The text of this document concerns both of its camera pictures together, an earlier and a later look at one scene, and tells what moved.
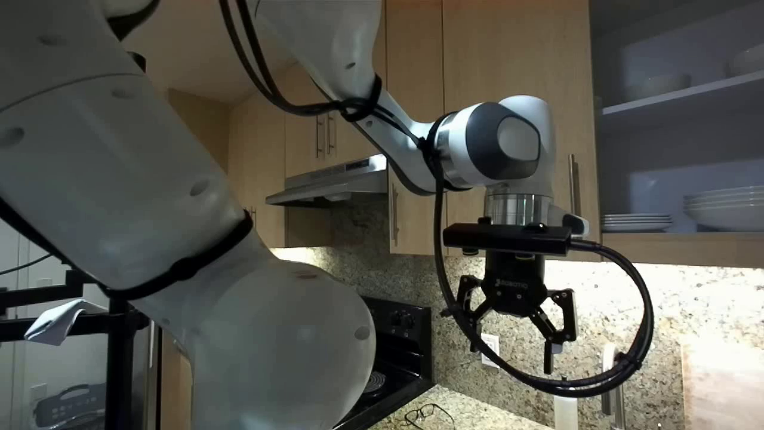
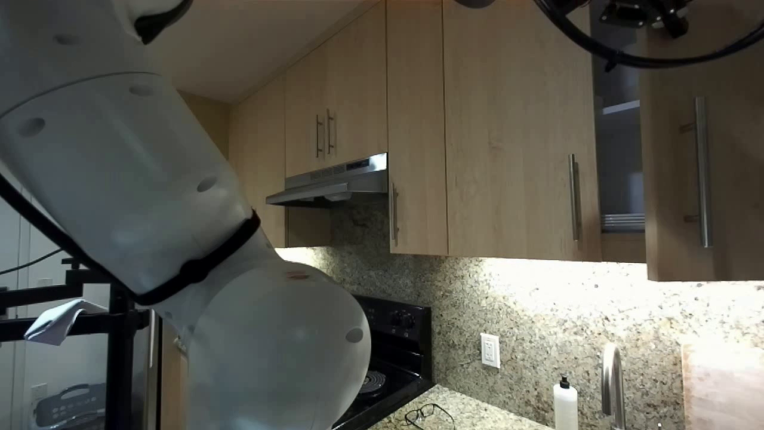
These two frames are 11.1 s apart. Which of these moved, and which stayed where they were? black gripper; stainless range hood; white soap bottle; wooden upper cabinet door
Moved: black gripper
Stayed: white soap bottle; stainless range hood; wooden upper cabinet door
